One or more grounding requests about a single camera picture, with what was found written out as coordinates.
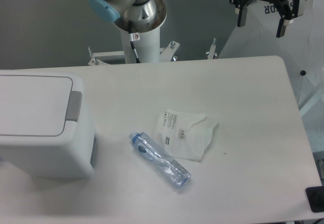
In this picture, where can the white trash can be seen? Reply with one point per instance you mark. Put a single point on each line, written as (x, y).
(69, 155)

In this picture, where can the black device at table edge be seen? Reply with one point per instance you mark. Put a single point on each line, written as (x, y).
(315, 198)

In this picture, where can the white trash can lid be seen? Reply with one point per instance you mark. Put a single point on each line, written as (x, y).
(39, 105)

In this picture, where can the clear plastic water bottle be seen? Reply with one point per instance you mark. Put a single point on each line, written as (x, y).
(164, 163)

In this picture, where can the white plastic bag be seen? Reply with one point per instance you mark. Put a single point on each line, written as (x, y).
(184, 135)

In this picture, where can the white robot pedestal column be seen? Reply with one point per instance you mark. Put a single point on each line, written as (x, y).
(147, 46)

